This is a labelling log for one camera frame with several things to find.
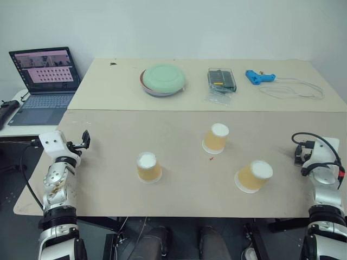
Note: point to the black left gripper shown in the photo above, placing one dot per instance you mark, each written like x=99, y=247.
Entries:
x=73, y=146

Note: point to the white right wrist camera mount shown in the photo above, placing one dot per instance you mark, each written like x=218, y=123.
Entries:
x=324, y=153

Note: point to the black handheld device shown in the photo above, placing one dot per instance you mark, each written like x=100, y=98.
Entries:
x=6, y=109

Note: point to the dark rounded shape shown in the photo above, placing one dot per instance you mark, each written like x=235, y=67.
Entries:
x=151, y=243
x=214, y=243

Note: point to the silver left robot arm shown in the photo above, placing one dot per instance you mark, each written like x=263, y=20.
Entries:
x=58, y=187

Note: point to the pink plate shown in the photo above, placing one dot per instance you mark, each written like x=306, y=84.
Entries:
x=142, y=81

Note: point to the blue glue gun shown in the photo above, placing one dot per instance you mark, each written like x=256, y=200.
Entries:
x=257, y=77

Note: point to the grey open laptop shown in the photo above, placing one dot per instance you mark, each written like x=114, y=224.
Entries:
x=46, y=81

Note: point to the black table frame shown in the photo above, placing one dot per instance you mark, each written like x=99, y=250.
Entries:
x=100, y=224

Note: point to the clear plastic bags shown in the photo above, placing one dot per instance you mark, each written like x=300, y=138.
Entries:
x=218, y=98

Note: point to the clear box with green parts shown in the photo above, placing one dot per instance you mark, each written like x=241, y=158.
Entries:
x=221, y=80

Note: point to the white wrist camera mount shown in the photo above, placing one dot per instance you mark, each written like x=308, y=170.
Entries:
x=52, y=143
x=324, y=153

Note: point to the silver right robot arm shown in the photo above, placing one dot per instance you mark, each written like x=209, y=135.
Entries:
x=326, y=200

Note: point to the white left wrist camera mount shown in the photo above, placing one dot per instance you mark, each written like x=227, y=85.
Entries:
x=52, y=143

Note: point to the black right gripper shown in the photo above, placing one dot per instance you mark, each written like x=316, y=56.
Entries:
x=302, y=155

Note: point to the tan paper cup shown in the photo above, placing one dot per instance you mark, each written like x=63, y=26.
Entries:
x=252, y=177
x=215, y=140
x=148, y=169

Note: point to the pale blue plate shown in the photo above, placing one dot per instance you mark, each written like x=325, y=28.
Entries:
x=162, y=94

